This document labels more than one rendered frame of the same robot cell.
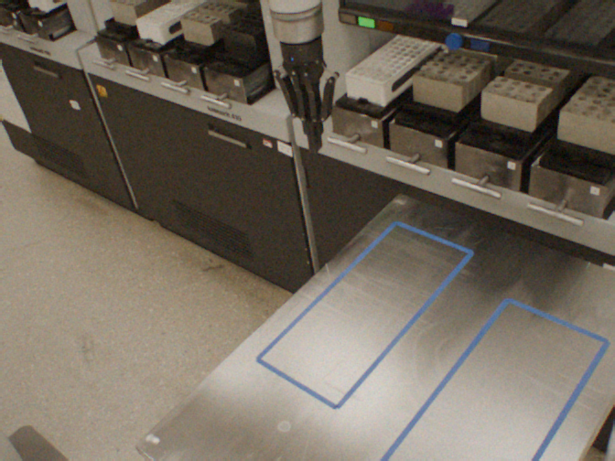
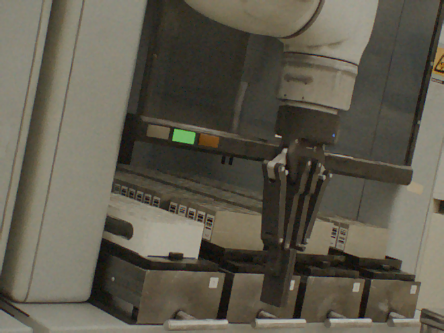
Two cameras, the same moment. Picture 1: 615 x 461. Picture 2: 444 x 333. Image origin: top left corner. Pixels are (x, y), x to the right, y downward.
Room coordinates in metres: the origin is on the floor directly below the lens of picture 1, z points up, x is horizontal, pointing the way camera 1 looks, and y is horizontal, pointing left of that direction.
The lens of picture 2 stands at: (1.18, 0.96, 1.01)
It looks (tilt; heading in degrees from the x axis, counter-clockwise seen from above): 3 degrees down; 272
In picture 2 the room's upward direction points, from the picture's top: 11 degrees clockwise
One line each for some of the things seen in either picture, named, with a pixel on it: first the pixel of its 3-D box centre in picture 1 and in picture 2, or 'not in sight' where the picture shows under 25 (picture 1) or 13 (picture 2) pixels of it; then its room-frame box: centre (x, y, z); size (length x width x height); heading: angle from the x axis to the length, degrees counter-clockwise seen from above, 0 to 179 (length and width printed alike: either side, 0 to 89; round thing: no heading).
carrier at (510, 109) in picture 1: (510, 109); (302, 237); (1.08, -0.41, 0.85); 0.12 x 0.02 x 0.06; 43
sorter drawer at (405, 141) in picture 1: (494, 72); (138, 240); (1.35, -0.47, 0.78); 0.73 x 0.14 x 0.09; 134
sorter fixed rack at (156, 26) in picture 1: (189, 13); not in sight; (1.88, 0.22, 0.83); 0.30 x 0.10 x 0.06; 134
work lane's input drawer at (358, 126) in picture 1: (436, 58); (61, 236); (1.46, -0.37, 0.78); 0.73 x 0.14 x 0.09; 134
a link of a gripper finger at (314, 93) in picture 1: (314, 94); (297, 202); (1.12, -0.05, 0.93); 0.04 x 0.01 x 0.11; 147
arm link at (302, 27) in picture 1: (297, 20); (314, 85); (1.13, -0.04, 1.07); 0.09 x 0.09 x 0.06
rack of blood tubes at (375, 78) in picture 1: (403, 62); (113, 221); (1.37, -0.27, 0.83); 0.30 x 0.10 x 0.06; 134
